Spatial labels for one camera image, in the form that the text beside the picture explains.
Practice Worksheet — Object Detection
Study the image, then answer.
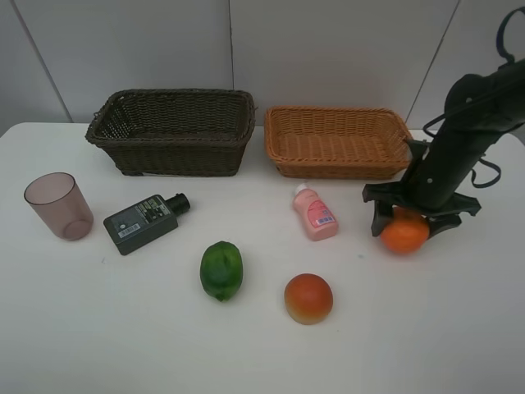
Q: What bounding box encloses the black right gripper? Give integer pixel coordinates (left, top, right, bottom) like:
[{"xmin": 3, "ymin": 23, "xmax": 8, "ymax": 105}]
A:
[{"xmin": 363, "ymin": 140, "xmax": 480, "ymax": 238}]

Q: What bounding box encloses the orange tangerine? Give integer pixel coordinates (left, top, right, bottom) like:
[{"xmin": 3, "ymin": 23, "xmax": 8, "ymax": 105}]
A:
[{"xmin": 380, "ymin": 207, "xmax": 430, "ymax": 254}]

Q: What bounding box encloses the pink lotion bottle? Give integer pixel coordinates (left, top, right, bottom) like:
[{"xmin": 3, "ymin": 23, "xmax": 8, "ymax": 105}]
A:
[{"xmin": 292, "ymin": 184, "xmax": 339, "ymax": 241}]

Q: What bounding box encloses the red yellow peach fruit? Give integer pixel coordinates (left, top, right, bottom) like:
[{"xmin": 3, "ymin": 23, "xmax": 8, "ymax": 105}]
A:
[{"xmin": 284, "ymin": 273, "xmax": 333, "ymax": 325}]

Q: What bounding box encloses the green lime fruit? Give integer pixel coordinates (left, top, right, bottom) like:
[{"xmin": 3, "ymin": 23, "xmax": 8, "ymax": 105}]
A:
[{"xmin": 199, "ymin": 241, "xmax": 244, "ymax": 302}]

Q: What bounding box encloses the translucent pink plastic cup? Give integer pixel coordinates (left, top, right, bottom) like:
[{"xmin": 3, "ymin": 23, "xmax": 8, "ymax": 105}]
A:
[{"xmin": 24, "ymin": 172, "xmax": 94, "ymax": 241}]

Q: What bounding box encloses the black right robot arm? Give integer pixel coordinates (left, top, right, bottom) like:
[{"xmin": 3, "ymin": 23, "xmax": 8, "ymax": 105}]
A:
[{"xmin": 363, "ymin": 61, "xmax": 524, "ymax": 236}]

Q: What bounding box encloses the light orange wicker basket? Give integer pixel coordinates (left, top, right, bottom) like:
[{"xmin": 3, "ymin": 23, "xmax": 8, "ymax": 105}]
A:
[{"xmin": 264, "ymin": 106, "xmax": 412, "ymax": 181}]

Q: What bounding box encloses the dark brown wicker basket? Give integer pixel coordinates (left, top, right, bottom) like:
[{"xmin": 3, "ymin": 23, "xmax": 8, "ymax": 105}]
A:
[{"xmin": 85, "ymin": 89, "xmax": 255, "ymax": 176}]

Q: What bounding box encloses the dark green rectangular bottle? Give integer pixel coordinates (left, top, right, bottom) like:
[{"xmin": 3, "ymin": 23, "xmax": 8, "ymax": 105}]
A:
[{"xmin": 103, "ymin": 193, "xmax": 190, "ymax": 255}]

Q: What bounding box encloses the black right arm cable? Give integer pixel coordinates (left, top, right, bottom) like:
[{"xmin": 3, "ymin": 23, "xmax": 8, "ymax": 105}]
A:
[{"xmin": 422, "ymin": 7, "xmax": 525, "ymax": 189}]

